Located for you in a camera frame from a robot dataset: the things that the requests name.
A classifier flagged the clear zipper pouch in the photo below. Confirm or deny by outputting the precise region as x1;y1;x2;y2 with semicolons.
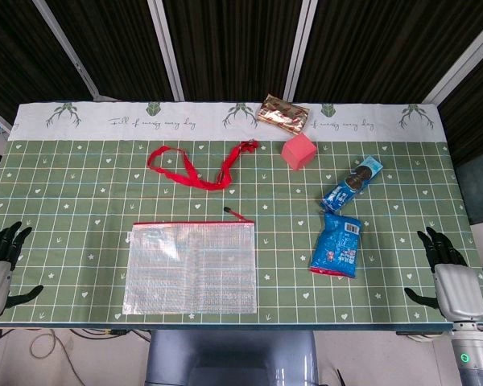
122;207;258;315

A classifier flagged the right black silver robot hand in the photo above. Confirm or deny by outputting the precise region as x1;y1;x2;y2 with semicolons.
404;227;483;322

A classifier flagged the blue snack bag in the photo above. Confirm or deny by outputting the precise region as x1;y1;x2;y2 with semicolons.
308;211;365;279

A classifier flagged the green patterned tablecloth table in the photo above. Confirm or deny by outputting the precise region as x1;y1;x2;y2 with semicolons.
0;101;483;326

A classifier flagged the white partition frame post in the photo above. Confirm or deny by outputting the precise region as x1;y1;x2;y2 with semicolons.
31;0;105;101
422;15;483;106
283;0;319;101
147;0;185;101

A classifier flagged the blue cookie sleeve packet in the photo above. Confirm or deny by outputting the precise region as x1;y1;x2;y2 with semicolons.
320;154;384;213

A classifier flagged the beige floor cable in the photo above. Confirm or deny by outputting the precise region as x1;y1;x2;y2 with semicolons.
30;328;85;386

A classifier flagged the red lanyard ribbon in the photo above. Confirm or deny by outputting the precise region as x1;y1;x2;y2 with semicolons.
147;138;262;192

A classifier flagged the pink foam cube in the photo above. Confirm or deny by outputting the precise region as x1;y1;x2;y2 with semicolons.
280;133;318;172

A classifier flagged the grey robot base column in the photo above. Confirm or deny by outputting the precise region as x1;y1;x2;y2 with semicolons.
147;329;319;386

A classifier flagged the black floor cable bundle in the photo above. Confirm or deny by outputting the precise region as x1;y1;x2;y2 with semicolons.
70;327;152;343

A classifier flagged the gold foil snack packet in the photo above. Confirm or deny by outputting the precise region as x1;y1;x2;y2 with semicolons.
256;93;312;135

